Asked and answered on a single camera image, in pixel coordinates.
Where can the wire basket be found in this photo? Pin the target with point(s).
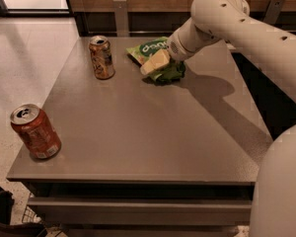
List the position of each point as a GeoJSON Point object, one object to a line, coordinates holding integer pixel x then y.
{"type": "Point", "coordinates": [29, 216]}

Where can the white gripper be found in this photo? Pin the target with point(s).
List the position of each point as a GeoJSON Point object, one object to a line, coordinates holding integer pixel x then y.
{"type": "Point", "coordinates": [175, 48]}

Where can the brown patterned drink can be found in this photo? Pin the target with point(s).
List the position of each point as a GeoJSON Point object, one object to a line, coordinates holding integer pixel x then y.
{"type": "Point", "coordinates": [100, 51]}

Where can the red coke can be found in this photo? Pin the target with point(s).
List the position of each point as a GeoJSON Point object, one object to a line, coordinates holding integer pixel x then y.
{"type": "Point", "coordinates": [36, 131]}

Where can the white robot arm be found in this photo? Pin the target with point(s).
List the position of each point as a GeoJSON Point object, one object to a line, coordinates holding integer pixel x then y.
{"type": "Point", "coordinates": [273, 52]}

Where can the right metal bracket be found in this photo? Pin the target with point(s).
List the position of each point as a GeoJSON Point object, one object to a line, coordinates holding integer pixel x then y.
{"type": "Point", "coordinates": [273, 11]}

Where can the grey cabinet drawer front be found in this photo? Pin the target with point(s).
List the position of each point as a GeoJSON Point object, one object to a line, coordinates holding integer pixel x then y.
{"type": "Point", "coordinates": [126, 211]}

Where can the left metal bracket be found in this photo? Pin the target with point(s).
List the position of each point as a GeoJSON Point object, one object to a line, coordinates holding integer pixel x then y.
{"type": "Point", "coordinates": [121, 18]}

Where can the metal bracket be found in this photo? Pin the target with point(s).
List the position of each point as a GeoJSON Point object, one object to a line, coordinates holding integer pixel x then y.
{"type": "Point", "coordinates": [121, 18]}
{"type": "Point", "coordinates": [273, 11]}

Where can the green rice chip bag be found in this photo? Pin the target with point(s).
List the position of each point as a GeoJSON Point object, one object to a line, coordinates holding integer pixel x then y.
{"type": "Point", "coordinates": [155, 61]}

